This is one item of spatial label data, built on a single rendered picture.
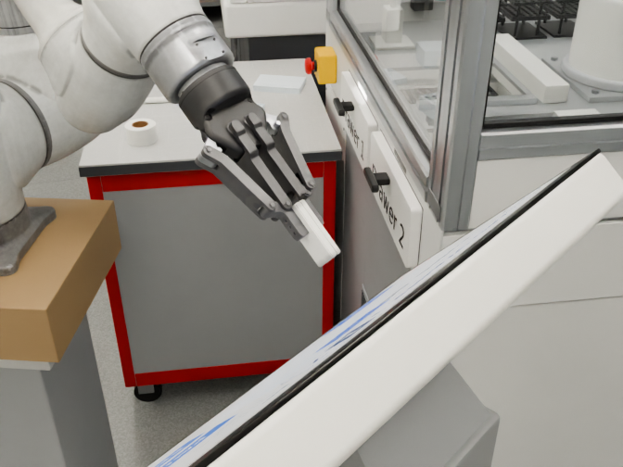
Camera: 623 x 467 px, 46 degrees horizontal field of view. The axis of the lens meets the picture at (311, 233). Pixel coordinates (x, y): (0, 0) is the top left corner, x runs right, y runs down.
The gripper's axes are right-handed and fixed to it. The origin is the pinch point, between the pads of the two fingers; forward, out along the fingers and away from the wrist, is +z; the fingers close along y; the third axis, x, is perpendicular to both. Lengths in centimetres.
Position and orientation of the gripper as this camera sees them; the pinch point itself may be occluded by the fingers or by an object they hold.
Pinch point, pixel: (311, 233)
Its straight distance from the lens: 79.3
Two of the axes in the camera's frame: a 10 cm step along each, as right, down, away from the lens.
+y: 6.6, -4.1, 6.3
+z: 5.8, 8.1, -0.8
